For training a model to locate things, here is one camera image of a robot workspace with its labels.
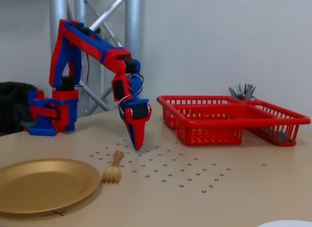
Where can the aluminium truss frame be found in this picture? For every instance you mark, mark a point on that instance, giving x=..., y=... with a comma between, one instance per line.
x=131, y=29

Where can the black fabric object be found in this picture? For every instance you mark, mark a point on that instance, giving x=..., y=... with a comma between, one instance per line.
x=12, y=102

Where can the blue gripper black motor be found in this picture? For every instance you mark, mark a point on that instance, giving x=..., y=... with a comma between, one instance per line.
x=139, y=111

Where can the gold plastic plate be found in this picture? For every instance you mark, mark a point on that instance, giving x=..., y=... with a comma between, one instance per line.
x=48, y=185

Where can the white round disc base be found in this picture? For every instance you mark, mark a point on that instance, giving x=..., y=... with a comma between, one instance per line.
x=287, y=224

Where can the gold plastic fork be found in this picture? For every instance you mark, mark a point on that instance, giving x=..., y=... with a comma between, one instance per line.
x=112, y=173

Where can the red plastic cutlery basket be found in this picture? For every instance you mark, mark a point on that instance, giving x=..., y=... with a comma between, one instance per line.
x=195, y=98

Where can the grey plastic fork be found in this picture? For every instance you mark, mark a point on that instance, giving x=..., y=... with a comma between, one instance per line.
x=249, y=92
x=237, y=92

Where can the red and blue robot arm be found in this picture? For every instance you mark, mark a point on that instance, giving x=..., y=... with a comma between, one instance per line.
x=65, y=107

